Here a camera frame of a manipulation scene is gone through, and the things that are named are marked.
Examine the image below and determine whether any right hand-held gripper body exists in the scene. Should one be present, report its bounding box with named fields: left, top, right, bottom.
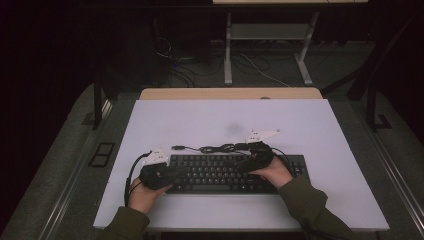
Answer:
left=245, top=129, right=282, bottom=173

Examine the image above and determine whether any black computer keyboard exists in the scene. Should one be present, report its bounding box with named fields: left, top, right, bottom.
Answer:
left=165, top=153, right=309, bottom=195

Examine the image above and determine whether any right hand-held gripper black cable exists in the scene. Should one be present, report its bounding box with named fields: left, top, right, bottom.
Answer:
left=270, top=147, right=296, bottom=176

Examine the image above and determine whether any metal floor rail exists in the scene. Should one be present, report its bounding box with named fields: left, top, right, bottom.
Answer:
left=37, top=99, right=114, bottom=240
left=351, top=103, right=424, bottom=228

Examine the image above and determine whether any black floor cables bundle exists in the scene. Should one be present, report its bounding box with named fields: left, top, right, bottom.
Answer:
left=155, top=35, right=225, bottom=88

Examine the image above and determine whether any black keyboard cable with plug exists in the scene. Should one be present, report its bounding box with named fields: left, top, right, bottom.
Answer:
left=171, top=142, right=254, bottom=156

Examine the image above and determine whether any left hand-held gripper black cable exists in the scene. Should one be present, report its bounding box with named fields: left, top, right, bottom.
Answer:
left=123, top=151, right=153, bottom=208

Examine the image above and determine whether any black metal stand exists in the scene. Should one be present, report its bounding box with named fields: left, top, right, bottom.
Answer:
left=365, top=83, right=394, bottom=133

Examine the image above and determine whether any black floor socket frame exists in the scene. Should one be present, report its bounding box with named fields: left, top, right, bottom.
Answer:
left=87, top=141, right=116, bottom=168

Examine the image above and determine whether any white floor cable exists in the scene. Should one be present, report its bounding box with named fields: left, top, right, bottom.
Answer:
left=239, top=53, right=292, bottom=89

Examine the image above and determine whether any hand-held gripper black cable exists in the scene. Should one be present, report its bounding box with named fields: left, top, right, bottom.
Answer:
left=123, top=151, right=153, bottom=208
left=270, top=147, right=296, bottom=176

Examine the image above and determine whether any person's right hand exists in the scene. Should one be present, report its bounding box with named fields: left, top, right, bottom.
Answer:
left=248, top=156, right=294, bottom=190

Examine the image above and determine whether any light wooden table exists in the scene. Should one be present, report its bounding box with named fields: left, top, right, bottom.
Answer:
left=139, top=87, right=324, bottom=101

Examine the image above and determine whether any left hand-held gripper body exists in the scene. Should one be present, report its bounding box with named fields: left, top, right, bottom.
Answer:
left=139, top=148, right=175, bottom=191

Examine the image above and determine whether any person's left hand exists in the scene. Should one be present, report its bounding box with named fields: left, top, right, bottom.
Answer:
left=128, top=177, right=173, bottom=215

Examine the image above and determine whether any white metal desk frame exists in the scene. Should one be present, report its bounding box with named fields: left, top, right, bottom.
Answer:
left=223, top=11, right=320, bottom=87

